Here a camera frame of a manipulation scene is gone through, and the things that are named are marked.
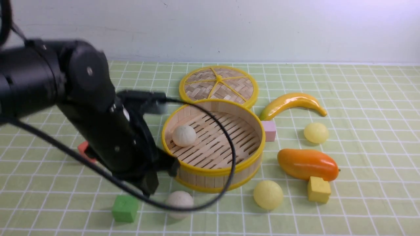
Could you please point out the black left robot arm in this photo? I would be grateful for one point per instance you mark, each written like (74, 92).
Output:
(74, 76)

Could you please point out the woven bamboo steamer lid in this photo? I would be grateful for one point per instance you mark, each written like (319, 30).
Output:
(219, 82)

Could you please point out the pink cube block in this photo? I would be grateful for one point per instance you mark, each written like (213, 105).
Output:
(270, 130)

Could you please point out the bamboo steamer tray yellow rim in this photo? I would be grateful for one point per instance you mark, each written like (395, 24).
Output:
(205, 166)

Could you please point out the red cube block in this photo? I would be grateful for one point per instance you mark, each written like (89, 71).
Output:
(82, 147)

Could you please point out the yellow toy banana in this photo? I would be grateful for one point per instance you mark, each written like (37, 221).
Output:
(288, 101)

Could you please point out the yellow bun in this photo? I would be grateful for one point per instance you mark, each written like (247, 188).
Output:
(268, 195)
(316, 133)

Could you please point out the green checkered tablecloth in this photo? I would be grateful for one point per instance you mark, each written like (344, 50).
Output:
(373, 121)

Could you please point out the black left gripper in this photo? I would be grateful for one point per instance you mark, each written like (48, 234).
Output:
(149, 159)

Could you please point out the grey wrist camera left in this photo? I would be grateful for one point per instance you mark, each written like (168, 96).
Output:
(144, 102)

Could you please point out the yellow cube block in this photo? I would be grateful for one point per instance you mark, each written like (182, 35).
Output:
(318, 190)

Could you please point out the white bun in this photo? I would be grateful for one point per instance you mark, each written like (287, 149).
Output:
(179, 199)
(184, 136)

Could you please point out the orange toy mango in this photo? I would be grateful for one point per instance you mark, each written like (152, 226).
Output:
(304, 163)

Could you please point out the green cube block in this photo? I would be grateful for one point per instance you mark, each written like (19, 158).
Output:
(125, 208)

